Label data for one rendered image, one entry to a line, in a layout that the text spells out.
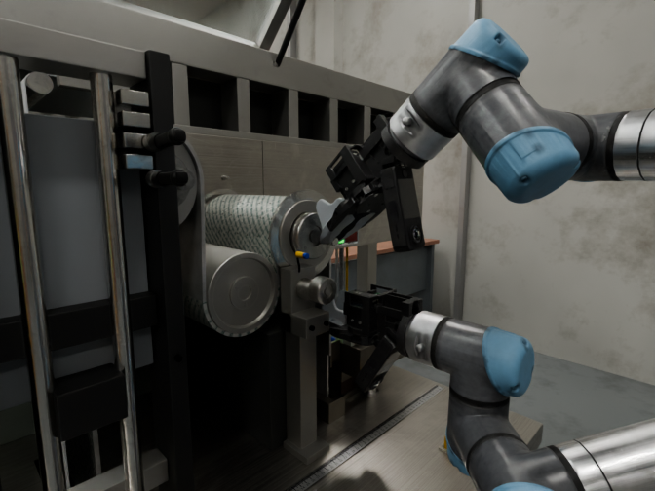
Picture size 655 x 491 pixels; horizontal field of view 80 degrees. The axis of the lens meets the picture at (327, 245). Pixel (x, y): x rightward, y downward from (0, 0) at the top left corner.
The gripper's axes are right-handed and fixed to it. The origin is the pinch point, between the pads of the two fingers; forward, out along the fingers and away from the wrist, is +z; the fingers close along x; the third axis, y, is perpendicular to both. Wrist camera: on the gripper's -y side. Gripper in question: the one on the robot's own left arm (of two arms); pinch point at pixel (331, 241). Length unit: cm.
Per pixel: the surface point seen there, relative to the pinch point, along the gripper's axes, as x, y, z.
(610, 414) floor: -223, -103, 71
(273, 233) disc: 8.7, 3.7, 1.8
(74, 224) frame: 36.4, 0.6, -7.9
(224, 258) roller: 16.5, 2.1, 4.6
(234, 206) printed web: 6.4, 15.7, 10.6
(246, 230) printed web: 8.2, 8.8, 8.3
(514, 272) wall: -288, -2, 93
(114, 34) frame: 18, 52, 6
